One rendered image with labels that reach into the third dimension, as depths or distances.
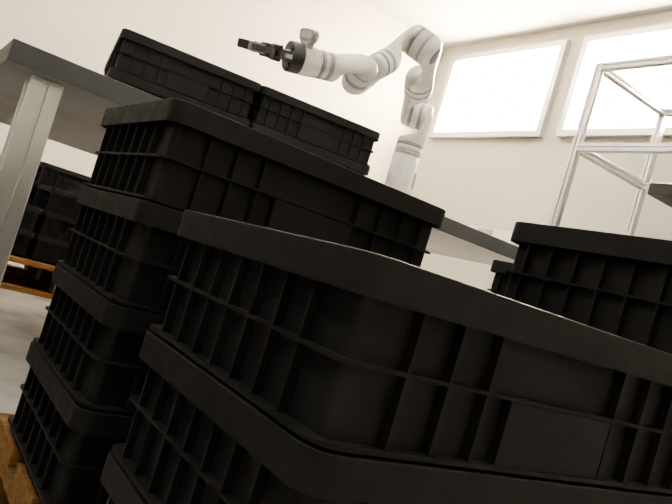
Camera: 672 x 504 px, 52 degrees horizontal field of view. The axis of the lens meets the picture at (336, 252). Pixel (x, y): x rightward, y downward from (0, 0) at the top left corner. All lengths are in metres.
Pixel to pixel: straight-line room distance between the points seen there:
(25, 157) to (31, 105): 0.10
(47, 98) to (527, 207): 4.21
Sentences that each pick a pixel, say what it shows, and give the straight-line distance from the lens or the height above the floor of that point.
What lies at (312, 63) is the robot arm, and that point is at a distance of 1.73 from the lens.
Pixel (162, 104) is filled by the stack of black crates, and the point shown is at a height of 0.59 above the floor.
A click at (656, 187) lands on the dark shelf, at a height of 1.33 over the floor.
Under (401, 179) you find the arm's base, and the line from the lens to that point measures 2.35.
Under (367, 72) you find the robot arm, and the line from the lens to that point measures 1.78.
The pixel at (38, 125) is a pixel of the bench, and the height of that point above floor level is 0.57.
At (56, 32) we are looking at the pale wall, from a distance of 5.13.
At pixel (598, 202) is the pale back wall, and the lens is 4.87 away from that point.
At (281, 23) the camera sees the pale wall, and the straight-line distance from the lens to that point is 5.73.
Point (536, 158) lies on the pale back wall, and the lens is 5.33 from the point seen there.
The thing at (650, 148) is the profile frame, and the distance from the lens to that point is 3.70.
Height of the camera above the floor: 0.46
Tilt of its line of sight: 2 degrees up
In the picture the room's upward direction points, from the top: 17 degrees clockwise
